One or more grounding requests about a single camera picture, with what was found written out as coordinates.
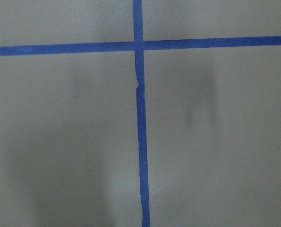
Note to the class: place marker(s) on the blue tape strip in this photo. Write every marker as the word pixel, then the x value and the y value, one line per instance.
pixel 60 48
pixel 142 142

